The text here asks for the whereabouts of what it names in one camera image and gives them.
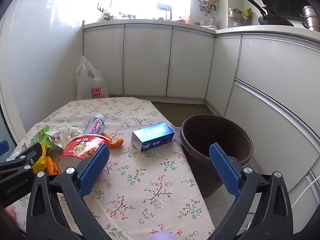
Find clear plastic bottle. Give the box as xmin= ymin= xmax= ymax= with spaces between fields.
xmin=81 ymin=114 xmax=106 ymax=135

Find dark kitchen faucet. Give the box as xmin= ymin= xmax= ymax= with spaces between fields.
xmin=157 ymin=2 xmax=173 ymax=21

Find purple fuzzy garment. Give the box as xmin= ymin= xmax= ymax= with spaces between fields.
xmin=149 ymin=231 xmax=173 ymax=240

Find narrow white cabinet door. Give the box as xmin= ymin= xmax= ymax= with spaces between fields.
xmin=206 ymin=35 xmax=242 ymax=117

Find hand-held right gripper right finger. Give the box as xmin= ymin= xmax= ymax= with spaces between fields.
xmin=209 ymin=142 xmax=294 ymax=240

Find black wok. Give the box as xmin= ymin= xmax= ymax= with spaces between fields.
xmin=245 ymin=0 xmax=295 ymax=27

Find white cable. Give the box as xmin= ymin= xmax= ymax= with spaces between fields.
xmin=291 ymin=179 xmax=320 ymax=206

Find woven floor mat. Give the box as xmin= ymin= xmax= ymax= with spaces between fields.
xmin=151 ymin=102 xmax=220 ymax=127

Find brown trash bin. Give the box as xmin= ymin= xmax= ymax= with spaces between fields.
xmin=180 ymin=114 xmax=253 ymax=199

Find white plastic bag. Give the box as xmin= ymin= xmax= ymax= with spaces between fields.
xmin=76 ymin=55 xmax=110 ymax=101

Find wall spice rack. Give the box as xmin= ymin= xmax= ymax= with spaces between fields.
xmin=229 ymin=7 xmax=252 ymax=23

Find orange peel piece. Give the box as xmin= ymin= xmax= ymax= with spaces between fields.
xmin=46 ymin=156 xmax=60 ymax=175

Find green snack packet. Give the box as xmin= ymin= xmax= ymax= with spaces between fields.
xmin=30 ymin=125 xmax=55 ymax=173

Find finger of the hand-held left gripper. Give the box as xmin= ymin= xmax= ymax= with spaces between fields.
xmin=0 ymin=141 xmax=10 ymax=157
xmin=0 ymin=143 xmax=43 ymax=178

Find stacked steel pots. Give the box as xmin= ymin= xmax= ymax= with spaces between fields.
xmin=301 ymin=5 xmax=320 ymax=32

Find large white drawer front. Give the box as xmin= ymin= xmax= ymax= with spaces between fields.
xmin=234 ymin=37 xmax=320 ymax=142

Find red yellow snack packet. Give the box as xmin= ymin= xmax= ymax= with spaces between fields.
xmin=58 ymin=134 xmax=109 ymax=174

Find white countertop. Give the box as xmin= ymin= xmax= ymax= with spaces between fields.
xmin=84 ymin=19 xmax=320 ymax=38

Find floral tablecloth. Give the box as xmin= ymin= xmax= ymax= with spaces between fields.
xmin=5 ymin=97 xmax=215 ymax=240

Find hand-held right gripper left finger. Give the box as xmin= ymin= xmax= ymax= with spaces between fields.
xmin=25 ymin=143 xmax=112 ymax=240

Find blue cardboard box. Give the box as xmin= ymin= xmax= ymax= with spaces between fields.
xmin=131 ymin=122 xmax=175 ymax=152

